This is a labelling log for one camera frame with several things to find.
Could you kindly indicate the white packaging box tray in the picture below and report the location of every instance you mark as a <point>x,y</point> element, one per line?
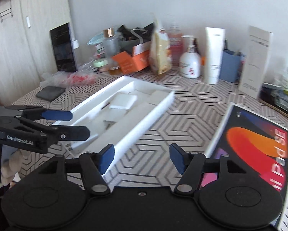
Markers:
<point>144,125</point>

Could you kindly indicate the clear plastic bag red items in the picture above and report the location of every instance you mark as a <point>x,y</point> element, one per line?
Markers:
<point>72,78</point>

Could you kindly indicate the black framed tray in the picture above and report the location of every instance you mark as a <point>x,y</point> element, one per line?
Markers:
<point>278,98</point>

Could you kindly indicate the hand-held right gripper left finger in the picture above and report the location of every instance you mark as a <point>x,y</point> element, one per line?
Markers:
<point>107,158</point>

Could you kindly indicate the white pump bottle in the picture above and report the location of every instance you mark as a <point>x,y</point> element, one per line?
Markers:
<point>190,63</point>

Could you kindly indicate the patterned desktop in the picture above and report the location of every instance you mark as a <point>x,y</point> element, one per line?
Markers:
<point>189,110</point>

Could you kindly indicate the orange cardboard box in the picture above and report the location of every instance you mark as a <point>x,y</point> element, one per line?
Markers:
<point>134,60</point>

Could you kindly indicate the tall white carton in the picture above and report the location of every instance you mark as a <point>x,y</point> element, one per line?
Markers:
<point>255,60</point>

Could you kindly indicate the white wall outlet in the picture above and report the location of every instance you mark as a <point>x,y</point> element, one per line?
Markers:
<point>76,44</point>

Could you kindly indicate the person's left hand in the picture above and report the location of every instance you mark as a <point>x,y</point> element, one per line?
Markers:
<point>11,166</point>

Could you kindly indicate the yellow white snack bag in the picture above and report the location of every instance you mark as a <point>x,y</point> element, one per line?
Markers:
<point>160,53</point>

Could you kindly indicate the metal wall hook rack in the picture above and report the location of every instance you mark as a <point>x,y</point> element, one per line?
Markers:
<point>1,16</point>

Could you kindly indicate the green round jar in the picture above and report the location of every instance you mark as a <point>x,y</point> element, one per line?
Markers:
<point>100,63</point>

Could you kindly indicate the colourful tablet box lid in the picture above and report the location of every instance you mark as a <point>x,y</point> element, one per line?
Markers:
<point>252,144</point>

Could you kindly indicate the clear spray bottle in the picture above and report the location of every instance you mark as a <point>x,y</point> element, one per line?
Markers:
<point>283,77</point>

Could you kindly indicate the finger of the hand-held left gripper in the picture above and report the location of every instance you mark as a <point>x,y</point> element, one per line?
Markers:
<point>72,133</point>
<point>58,115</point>

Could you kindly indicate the white cosmetic tube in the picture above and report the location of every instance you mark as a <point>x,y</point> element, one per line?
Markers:
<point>213,55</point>

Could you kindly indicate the white power adapter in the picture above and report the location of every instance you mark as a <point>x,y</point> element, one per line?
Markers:
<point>122,101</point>

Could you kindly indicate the pink transparent bottle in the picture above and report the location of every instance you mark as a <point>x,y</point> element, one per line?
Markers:
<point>176,45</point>

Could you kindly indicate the black upright box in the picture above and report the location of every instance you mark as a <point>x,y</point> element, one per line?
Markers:
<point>63,48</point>

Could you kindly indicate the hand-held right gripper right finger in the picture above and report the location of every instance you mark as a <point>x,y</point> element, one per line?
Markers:
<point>177,160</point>

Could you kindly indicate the small black flat case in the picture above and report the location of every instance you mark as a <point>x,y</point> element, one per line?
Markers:
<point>50,92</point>

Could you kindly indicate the blue face mask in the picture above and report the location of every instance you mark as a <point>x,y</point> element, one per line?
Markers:
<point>96,39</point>

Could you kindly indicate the glass bottle copper cap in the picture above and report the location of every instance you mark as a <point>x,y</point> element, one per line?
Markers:
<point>111,45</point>

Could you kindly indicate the black paper bag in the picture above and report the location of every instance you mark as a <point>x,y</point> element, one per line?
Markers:
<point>136,36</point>

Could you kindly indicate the blue pen holder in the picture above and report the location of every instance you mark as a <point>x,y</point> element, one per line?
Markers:
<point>230,66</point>

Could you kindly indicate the white wall switch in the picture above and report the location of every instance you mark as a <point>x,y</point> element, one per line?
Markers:
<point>28,22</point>

